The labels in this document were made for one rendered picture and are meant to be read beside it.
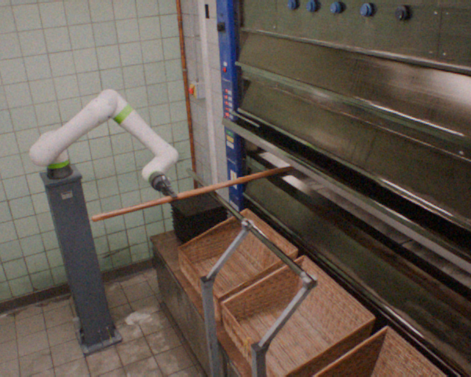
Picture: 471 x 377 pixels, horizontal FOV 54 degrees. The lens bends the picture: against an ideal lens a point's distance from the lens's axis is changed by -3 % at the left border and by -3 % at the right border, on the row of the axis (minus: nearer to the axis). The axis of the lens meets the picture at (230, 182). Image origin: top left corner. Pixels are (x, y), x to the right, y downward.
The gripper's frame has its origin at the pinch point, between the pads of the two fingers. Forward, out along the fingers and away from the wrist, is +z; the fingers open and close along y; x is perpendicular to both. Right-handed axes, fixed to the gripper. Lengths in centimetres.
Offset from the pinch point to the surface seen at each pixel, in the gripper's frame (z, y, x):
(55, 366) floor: -49, 119, 77
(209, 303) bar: 39, 37, 1
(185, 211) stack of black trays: -46, 34, -20
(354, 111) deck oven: 61, -47, -58
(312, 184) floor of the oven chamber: 21, 1, -66
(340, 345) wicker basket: 85, 41, -37
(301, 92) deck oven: 24, -47, -58
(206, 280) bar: 38.4, 24.1, 1.4
